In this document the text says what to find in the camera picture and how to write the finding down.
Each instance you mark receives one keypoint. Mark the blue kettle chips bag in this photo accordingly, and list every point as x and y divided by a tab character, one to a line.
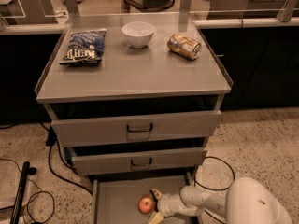
85	48

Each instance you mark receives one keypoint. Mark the white ceramic bowl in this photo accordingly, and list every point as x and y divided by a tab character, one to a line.
138	33

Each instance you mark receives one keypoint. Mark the bottom grey open drawer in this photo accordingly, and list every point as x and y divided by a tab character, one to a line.
116	202

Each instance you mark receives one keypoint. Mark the middle grey drawer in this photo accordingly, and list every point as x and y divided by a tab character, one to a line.
139	161

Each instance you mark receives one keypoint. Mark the crushed metallic soda can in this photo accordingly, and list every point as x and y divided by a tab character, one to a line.
184	46

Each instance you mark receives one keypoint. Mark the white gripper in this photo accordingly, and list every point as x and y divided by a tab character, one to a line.
165	203

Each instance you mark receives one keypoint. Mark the red apple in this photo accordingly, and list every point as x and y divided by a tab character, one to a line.
145	205

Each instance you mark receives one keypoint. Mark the grey drawer cabinet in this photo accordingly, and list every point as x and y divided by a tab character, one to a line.
134	82

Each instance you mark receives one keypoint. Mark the black pole on floor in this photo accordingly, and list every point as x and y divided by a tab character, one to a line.
25	171

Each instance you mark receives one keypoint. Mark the top grey drawer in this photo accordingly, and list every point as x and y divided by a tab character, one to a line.
129	129

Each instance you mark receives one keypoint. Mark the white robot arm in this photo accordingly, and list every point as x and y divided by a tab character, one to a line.
247	201

